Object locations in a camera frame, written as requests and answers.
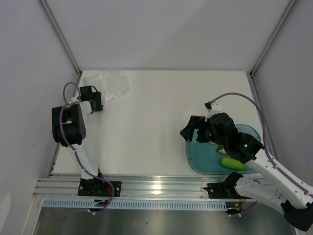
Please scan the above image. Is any white slotted cable duct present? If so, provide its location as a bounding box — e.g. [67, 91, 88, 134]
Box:
[43, 198, 227, 212]

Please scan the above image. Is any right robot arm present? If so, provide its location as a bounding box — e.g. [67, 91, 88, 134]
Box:
[180, 113, 313, 232]

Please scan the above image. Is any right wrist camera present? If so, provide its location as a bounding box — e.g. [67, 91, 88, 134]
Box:
[204, 102, 223, 117]

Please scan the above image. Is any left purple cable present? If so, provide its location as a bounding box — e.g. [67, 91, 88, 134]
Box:
[63, 82, 115, 216]

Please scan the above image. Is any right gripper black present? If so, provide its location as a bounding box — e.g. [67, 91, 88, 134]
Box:
[180, 116, 227, 148]

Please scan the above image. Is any left frame post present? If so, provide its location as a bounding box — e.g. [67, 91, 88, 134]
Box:
[37, 0, 82, 77]

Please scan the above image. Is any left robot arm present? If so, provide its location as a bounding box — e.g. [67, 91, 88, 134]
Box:
[51, 85, 106, 196]

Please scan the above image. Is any clear zip top bag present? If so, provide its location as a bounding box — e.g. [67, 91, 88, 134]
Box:
[83, 70, 130, 102]

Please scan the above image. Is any frame post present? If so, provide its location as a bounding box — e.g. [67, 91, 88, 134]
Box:
[37, 0, 82, 77]
[249, 0, 300, 76]

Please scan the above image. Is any right frame post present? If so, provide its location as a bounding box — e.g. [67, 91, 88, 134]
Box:
[249, 0, 300, 76]

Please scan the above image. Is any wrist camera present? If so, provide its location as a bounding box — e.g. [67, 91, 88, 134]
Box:
[68, 97, 79, 104]
[204, 102, 223, 117]

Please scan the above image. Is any aluminium rail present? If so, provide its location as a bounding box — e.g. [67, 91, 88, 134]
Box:
[33, 174, 267, 199]

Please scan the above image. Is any green cucumber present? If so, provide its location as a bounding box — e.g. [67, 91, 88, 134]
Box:
[221, 158, 247, 171]

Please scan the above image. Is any teal plastic tray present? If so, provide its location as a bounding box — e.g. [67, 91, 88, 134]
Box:
[185, 129, 257, 175]

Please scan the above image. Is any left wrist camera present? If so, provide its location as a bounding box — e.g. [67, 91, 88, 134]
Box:
[68, 97, 79, 104]

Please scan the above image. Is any garlic piece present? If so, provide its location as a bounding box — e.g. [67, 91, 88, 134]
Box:
[217, 146, 227, 155]

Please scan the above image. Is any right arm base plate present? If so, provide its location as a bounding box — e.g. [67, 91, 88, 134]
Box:
[203, 183, 250, 199]

